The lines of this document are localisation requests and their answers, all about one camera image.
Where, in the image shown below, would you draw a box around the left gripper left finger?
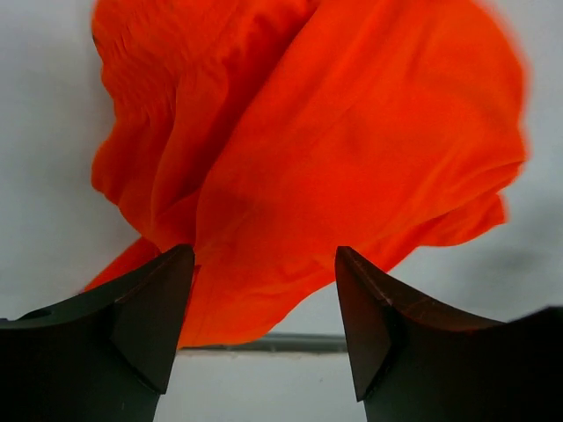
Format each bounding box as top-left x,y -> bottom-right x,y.
1,245 -> 194,421

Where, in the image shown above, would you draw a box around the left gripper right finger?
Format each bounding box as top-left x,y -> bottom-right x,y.
335,247 -> 562,421

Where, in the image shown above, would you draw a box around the orange shorts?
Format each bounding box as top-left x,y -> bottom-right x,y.
91,1 -> 527,346

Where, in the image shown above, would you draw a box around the aluminium table rail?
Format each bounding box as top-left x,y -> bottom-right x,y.
182,333 -> 347,354

